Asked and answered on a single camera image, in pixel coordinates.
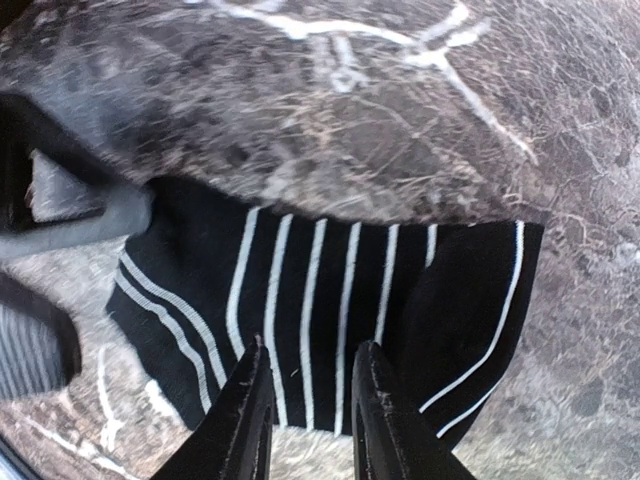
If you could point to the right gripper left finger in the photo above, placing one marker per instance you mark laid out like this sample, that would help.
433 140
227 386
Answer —
234 440

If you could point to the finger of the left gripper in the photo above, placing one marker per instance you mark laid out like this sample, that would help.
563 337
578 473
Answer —
55 193
40 348

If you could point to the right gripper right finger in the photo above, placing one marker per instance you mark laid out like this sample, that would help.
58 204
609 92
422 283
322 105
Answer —
391 440

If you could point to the black white striped sock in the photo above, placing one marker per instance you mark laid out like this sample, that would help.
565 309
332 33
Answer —
446 303

